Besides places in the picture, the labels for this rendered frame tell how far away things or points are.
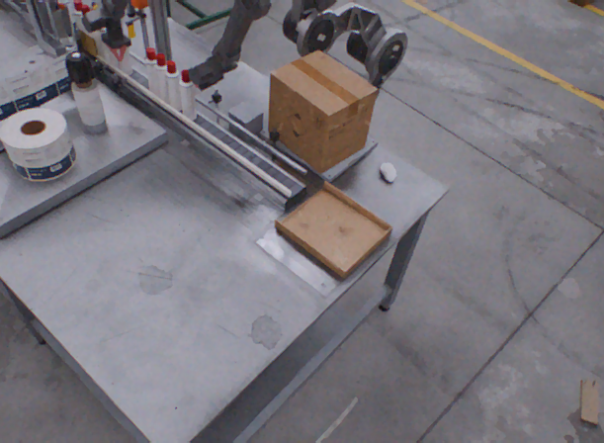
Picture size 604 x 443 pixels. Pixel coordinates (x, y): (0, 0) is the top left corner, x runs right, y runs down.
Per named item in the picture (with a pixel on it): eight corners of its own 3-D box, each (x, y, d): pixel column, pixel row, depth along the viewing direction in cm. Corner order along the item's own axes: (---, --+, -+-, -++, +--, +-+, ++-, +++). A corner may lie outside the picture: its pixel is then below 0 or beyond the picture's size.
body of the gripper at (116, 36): (118, 50, 196) (114, 32, 190) (100, 39, 200) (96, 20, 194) (132, 44, 199) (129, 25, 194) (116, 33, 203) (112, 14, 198)
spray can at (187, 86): (180, 117, 207) (174, 71, 191) (190, 111, 209) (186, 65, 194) (189, 124, 205) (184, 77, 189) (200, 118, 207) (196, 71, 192)
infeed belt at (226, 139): (25, 16, 250) (22, 8, 247) (41, 10, 254) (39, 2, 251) (288, 208, 187) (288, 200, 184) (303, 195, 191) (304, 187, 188)
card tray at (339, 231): (274, 226, 182) (275, 219, 179) (323, 188, 196) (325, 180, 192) (343, 279, 170) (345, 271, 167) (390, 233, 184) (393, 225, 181)
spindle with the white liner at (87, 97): (77, 125, 199) (55, 53, 176) (98, 115, 204) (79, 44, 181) (92, 136, 196) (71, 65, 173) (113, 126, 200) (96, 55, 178)
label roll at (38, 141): (17, 187, 178) (1, 154, 167) (11, 147, 189) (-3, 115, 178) (80, 173, 184) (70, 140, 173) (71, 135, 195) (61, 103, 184)
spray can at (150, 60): (147, 95, 214) (140, 48, 198) (158, 90, 216) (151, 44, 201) (156, 101, 212) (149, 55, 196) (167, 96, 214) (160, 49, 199)
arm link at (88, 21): (126, 9, 185) (112, -12, 185) (95, 20, 179) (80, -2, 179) (122, 30, 195) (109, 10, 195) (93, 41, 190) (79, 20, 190)
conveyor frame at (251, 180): (23, 19, 250) (19, 10, 246) (44, 11, 256) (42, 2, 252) (285, 212, 187) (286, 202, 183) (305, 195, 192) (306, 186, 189)
